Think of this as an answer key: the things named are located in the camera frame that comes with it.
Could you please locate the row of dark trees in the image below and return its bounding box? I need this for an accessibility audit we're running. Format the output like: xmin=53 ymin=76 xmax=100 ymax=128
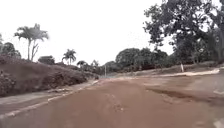
xmin=76 ymin=47 xmax=175 ymax=74

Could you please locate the reddish brown dirt road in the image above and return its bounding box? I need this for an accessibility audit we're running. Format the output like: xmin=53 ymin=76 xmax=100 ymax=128
xmin=0 ymin=75 xmax=224 ymax=128

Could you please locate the small palm tree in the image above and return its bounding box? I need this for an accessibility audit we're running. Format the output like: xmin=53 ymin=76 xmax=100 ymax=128
xmin=61 ymin=48 xmax=78 ymax=66

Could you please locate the sloping grass and dirt ground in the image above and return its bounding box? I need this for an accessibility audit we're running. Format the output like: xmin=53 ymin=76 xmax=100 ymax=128
xmin=112 ymin=60 xmax=224 ymax=78

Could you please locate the pale concrete kerb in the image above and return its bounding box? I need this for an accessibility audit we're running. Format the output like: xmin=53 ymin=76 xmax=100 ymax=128
xmin=0 ymin=79 xmax=101 ymax=120

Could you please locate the dark round bush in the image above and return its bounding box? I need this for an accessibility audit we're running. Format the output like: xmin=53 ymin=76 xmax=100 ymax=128
xmin=37 ymin=55 xmax=56 ymax=66

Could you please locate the brown overgrown earth bank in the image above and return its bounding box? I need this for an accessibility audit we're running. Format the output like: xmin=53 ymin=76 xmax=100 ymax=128
xmin=0 ymin=54 xmax=98 ymax=98

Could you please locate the long pale kerb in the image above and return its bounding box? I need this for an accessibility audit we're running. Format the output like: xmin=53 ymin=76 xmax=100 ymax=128
xmin=145 ymin=67 xmax=224 ymax=79

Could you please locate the huge spreading tree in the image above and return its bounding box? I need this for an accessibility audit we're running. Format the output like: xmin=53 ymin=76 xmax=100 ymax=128
xmin=143 ymin=0 xmax=224 ymax=66

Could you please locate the tall palm tree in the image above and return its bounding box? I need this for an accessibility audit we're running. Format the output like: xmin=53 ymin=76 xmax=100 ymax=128
xmin=13 ymin=22 xmax=50 ymax=63

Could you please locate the dirt covered footpath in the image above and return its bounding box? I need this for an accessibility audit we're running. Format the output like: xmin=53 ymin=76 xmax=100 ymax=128
xmin=0 ymin=80 xmax=97 ymax=116

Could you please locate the dark leafy tree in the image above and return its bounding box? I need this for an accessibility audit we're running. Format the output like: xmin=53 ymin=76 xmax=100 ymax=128
xmin=0 ymin=33 xmax=22 ymax=60

